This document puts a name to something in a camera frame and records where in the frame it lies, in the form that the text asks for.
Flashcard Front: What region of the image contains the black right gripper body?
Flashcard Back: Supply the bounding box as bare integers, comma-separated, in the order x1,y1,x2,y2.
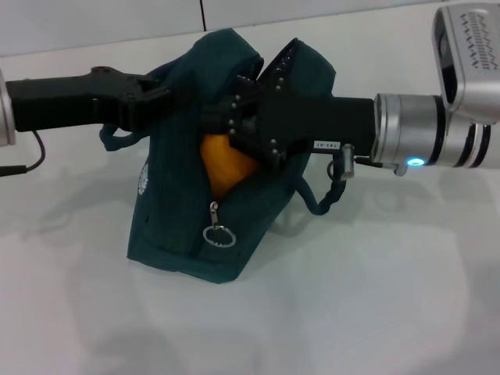
255,73,378,169

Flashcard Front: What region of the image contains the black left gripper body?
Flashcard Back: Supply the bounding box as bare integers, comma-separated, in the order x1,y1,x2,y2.
4,66,150,132

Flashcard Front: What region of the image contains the orange pear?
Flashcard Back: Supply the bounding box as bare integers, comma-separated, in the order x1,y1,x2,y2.
199,134,261,198

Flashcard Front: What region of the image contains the silver zipper pull ring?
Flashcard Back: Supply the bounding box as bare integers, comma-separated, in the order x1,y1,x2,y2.
202,201,238,248

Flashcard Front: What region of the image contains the dark teal fabric bag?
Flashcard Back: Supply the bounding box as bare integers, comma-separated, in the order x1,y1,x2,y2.
98,27,351,286

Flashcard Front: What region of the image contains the right gripper cable with connector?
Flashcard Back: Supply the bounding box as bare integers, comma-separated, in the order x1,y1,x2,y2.
326,142,407,183

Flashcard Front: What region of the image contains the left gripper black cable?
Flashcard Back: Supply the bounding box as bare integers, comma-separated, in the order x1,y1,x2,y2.
0,130,46,177

